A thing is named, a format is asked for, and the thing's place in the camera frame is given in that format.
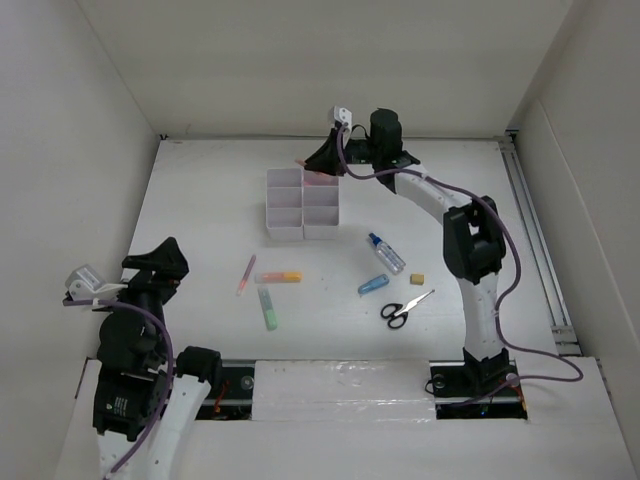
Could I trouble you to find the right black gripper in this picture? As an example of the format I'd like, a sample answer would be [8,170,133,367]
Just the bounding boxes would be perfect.
[304,128,381,177]

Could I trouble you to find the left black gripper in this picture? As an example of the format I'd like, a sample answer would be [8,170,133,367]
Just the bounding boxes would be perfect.
[97,235,189,360]

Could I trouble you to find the red pen clear cap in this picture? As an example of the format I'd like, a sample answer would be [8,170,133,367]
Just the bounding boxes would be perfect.
[304,173,339,186]

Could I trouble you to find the orange pen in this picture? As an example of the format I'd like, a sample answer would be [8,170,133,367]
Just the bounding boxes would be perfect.
[294,158,334,180]

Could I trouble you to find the pink pen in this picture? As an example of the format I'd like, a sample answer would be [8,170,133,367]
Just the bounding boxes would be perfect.
[236,254,257,296]

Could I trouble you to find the orange yellow highlighter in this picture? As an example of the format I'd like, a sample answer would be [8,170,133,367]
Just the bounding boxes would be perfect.
[254,271,303,284]

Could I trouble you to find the green highlighter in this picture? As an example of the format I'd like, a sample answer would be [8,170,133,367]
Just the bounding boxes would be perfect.
[257,285,278,331]

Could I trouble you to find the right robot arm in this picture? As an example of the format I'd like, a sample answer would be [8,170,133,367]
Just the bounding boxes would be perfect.
[364,108,512,407]

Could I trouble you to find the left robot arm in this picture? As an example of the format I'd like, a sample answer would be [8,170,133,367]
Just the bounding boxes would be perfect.
[92,237,223,479]

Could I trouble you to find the white right organizer container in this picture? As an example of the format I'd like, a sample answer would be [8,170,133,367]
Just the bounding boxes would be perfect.
[302,171,340,240]

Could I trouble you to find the white organizer container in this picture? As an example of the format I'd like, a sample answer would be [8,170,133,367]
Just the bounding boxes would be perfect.
[302,171,340,240]
[266,167,304,242]

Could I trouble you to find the white left organizer container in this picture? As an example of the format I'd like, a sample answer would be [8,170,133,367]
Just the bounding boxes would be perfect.
[266,167,304,242]

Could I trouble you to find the blue cap spray bottle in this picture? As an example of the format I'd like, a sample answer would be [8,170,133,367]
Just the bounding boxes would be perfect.
[368,233,406,275]

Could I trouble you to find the blue correction tape dispenser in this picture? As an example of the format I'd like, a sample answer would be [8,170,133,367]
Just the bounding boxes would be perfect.
[357,274,390,296]

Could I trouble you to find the yellow eraser cube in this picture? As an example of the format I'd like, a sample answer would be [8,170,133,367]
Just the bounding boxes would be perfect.
[409,273,425,285]

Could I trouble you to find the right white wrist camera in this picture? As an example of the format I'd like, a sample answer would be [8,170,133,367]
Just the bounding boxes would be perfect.
[328,106,353,131]

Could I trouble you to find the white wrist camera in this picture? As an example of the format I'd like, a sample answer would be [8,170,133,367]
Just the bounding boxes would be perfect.
[63,264,127,305]
[328,106,353,131]

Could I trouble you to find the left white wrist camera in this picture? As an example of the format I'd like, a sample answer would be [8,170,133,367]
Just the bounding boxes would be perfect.
[63,264,127,305]

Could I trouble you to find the black handled scissors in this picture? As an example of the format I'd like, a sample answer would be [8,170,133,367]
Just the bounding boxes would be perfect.
[380,289,435,330]

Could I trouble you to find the aluminium rail strip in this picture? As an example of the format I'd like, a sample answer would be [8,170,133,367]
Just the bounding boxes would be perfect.
[496,129,582,357]

